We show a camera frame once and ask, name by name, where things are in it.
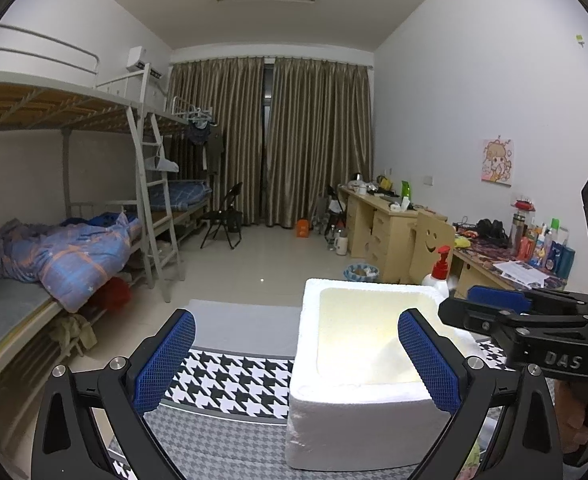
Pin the yellow cloth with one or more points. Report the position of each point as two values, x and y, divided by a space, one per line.
462 241

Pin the white air conditioner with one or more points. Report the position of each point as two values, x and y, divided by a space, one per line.
141 59

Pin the white foam box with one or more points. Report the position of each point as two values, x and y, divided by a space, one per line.
354 412

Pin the large metal bunk bed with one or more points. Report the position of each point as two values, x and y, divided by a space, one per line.
49 102

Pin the beige clothes heap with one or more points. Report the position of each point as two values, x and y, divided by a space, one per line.
74 332

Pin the green bottle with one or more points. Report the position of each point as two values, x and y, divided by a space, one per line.
406 190

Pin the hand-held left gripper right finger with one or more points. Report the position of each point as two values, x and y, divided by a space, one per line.
429 360

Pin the blue plaid quilt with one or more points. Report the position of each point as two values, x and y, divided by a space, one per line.
59 255

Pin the blue bed sheet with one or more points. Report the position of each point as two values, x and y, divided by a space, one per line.
186 195

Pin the group of toiletry bottles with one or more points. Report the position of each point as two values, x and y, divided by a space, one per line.
544 250

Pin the light wooden desk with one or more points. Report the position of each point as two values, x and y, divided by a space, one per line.
369 230

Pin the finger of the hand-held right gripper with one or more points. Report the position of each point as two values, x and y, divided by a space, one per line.
499 298
479 317

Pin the houndstooth tablecloth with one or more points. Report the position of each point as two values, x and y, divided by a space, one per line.
224 375

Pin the black folding chair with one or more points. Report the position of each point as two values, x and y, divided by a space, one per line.
224 217

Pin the white bed ladder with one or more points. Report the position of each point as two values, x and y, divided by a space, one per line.
146 195

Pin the dark hanging clothes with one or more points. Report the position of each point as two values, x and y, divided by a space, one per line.
209 145

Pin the white papers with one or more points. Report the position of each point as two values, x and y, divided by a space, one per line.
521 272

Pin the white jug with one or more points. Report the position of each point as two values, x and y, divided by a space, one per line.
341 246

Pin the orange stool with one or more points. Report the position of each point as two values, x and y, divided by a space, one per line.
302 229

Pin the cartoon wall poster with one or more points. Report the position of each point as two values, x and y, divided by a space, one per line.
499 160

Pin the black headphones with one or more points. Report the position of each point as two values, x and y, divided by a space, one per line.
491 230

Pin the grey mattress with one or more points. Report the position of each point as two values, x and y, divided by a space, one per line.
9 305

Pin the red bag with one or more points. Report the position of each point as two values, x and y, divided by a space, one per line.
118 292

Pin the small metal bunk bed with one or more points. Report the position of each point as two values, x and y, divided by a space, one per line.
179 120

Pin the brown curtain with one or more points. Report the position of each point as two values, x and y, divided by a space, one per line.
319 135
214 135

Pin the person's right hand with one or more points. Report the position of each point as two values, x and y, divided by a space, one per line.
571 412

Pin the yellow desk item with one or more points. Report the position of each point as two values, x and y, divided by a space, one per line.
385 182

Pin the wooden chair with smiley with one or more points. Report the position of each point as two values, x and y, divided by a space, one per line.
429 245

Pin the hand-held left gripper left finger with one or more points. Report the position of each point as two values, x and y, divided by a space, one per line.
166 360

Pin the white pump bottle red cap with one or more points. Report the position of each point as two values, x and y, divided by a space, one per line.
436 280

